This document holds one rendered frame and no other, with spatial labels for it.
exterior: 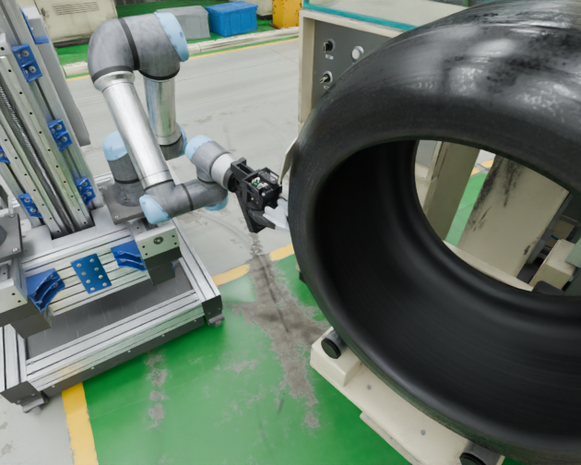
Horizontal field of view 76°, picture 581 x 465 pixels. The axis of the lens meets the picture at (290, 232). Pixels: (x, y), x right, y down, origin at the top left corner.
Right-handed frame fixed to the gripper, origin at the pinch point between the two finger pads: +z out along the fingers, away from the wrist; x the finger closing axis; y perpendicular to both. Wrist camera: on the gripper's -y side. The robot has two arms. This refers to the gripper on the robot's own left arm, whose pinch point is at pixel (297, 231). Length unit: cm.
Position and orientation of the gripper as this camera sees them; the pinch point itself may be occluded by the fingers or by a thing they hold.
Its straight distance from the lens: 79.4
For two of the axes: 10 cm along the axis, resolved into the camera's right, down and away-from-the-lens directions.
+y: 0.9, -6.7, -7.3
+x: 7.0, -4.9, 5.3
